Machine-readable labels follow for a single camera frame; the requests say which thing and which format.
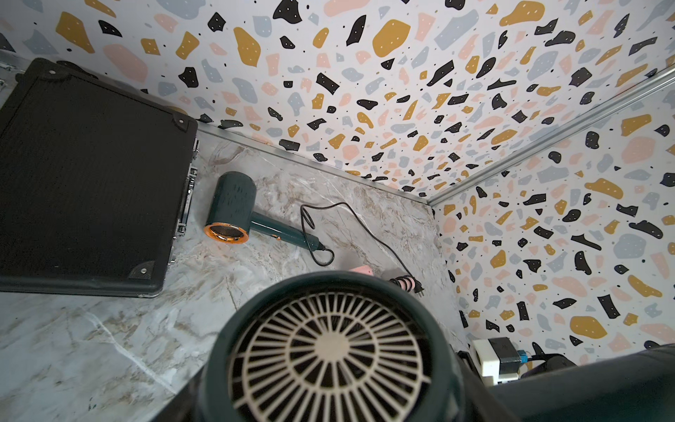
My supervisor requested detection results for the pink hair dryer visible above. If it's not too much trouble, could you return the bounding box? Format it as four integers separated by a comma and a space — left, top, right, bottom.
351, 266, 424, 294

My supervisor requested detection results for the black flat case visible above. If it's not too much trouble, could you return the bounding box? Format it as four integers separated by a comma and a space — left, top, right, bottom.
1, 58, 198, 298

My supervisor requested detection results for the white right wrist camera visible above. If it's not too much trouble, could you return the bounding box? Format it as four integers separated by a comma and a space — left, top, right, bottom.
469, 337, 528, 387

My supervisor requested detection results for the dark green hair dryer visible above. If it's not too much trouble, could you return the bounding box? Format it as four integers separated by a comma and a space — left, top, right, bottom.
204, 172, 328, 251
194, 271, 675, 422

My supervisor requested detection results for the black cord of green dryer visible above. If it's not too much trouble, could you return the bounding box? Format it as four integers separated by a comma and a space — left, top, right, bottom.
299, 201, 425, 295

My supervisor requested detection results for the aluminium corner post right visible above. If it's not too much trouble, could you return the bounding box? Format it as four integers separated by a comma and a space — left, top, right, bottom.
425, 65, 674, 207

